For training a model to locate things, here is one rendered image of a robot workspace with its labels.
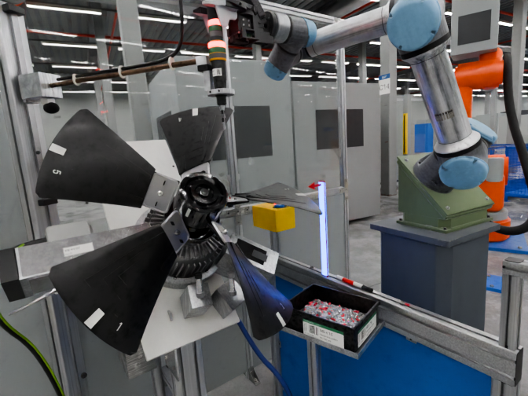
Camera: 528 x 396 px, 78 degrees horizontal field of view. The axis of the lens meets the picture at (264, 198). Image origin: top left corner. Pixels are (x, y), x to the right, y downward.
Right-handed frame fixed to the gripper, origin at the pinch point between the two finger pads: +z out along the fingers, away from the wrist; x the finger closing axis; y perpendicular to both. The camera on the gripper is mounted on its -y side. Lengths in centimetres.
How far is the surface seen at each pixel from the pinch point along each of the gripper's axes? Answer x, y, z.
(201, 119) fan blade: 15.5, 25.3, -4.4
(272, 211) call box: 23, 60, -34
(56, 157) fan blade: 11.2, 33.7, 34.1
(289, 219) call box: 21, 64, -41
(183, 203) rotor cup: -5.8, 45.9, 12.2
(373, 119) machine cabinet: 245, 8, -402
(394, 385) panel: -26, 107, -39
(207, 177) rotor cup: -2.8, 41.1, 4.1
